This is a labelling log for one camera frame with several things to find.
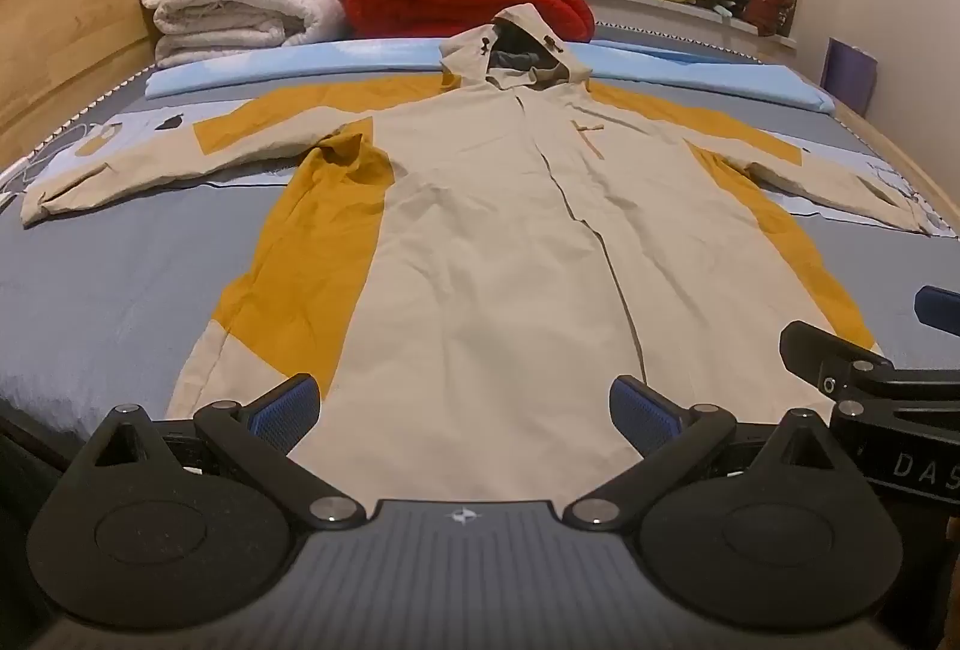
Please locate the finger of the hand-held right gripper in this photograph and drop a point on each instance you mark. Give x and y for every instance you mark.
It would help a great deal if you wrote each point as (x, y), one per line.
(937, 306)
(825, 350)

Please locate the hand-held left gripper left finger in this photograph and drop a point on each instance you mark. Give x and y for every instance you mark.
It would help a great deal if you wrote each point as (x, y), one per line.
(286, 408)

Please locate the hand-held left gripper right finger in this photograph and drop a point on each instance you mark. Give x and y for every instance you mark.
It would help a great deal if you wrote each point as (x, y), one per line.
(643, 416)

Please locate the beige and mustard hooded jacket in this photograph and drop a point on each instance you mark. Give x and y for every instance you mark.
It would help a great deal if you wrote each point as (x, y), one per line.
(487, 245)

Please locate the purple box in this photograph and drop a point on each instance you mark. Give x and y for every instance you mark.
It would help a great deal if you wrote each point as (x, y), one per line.
(849, 76)

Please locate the light blue folded mat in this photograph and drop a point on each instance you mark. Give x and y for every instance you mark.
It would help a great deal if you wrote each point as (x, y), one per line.
(300, 61)

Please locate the beige window sill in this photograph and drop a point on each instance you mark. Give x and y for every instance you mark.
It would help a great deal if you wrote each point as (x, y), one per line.
(637, 8)

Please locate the white fluffy folded blanket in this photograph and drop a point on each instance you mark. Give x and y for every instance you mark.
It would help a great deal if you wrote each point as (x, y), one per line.
(240, 16)

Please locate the wooden headboard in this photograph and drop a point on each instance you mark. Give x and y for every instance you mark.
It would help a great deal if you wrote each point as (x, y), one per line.
(67, 35)

